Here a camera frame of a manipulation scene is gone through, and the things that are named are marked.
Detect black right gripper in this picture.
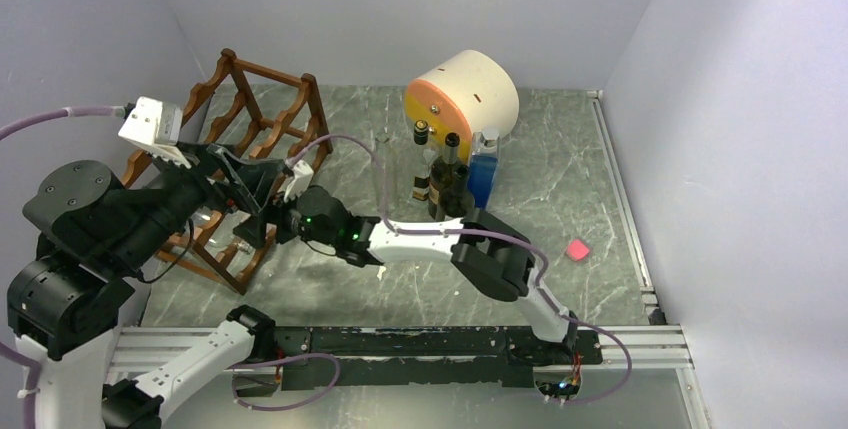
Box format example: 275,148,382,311
234,182,339,250

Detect clear glass wine bottle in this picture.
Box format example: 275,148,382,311
192,208,254,255

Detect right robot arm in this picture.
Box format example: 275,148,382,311
229,185,578,363

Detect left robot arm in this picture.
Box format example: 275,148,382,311
1,143,291,428

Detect brown wooden wine rack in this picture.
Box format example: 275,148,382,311
82,48,335,296

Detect small clear square bottle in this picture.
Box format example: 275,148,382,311
373,131,397,213

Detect clear bottle with black cap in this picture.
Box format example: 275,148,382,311
411,119,436,201

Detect dark wine bottle behind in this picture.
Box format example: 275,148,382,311
428,156,458,221

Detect dark green wine bottle front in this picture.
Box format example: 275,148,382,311
439,132,474,218

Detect blue bottle with silver cap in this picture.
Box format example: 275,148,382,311
468,126,500,209

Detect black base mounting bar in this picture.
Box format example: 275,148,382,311
218,307,605,393

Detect cream orange yellow cylinder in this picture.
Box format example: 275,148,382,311
404,50,520,161

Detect pink eraser block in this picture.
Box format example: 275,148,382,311
565,238,591,262

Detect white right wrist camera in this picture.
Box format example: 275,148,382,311
283,160,314,202

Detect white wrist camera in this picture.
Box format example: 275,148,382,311
118,97,191,168
283,160,314,202

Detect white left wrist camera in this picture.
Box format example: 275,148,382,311
118,97,191,168

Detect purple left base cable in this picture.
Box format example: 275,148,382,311
231,353,343,413

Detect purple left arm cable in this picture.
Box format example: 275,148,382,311
0,105,128,429

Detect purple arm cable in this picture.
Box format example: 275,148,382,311
0,105,128,429
288,133,634,406

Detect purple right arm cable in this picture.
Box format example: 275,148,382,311
288,133,634,406

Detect aluminium frame rail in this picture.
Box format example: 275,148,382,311
89,286,713,429

